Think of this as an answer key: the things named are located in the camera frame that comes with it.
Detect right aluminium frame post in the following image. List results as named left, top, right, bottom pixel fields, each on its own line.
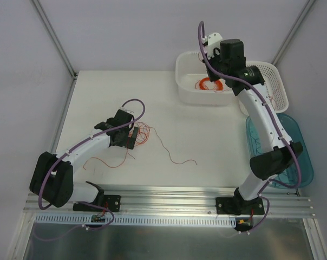
left=271, top=0, right=317, bottom=66

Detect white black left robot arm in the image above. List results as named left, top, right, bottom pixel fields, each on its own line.
left=29, top=109, right=135, bottom=211

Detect left aluminium frame post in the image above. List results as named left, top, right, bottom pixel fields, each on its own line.
left=30, top=0, right=77, bottom=79

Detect red cables in basket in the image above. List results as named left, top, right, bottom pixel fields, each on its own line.
left=267, top=81, right=282, bottom=111

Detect loose orange cables in tub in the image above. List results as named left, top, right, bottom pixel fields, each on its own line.
left=193, top=78, right=232, bottom=94

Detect red cable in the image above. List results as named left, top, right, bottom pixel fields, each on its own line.
left=149, top=127, right=199, bottom=166

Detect white slotted cable duct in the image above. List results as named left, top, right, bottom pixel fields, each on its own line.
left=35, top=213, right=236, bottom=228

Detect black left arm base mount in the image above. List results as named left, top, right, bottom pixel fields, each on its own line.
left=70, top=181, right=121, bottom=212

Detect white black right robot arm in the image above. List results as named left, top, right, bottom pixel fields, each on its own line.
left=199, top=37, right=303, bottom=215

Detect white plastic tub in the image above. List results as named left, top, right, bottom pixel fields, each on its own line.
left=175, top=51, right=237, bottom=106

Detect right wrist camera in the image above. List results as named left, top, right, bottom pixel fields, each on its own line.
left=202, top=32, right=223, bottom=60

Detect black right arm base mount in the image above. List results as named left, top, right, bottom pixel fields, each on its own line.
left=215, top=188, right=265, bottom=216

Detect purple cables in tray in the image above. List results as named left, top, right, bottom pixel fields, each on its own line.
left=248, top=127, right=264, bottom=158

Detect aluminium extrusion rail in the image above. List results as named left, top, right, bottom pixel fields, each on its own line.
left=23, top=185, right=315, bottom=218

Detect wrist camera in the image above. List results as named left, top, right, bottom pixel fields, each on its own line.
left=202, top=32, right=223, bottom=60
left=120, top=107, right=134, bottom=114

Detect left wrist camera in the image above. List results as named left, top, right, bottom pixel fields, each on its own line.
left=120, top=107, right=134, bottom=114

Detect white perforated basket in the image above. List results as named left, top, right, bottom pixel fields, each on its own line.
left=246, top=61, right=289, bottom=113

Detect aluminium frame post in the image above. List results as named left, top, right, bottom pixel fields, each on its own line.
left=271, top=0, right=317, bottom=66
left=30, top=0, right=77, bottom=79

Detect teal translucent tray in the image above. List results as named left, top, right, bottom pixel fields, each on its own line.
left=245, top=113, right=315, bottom=188

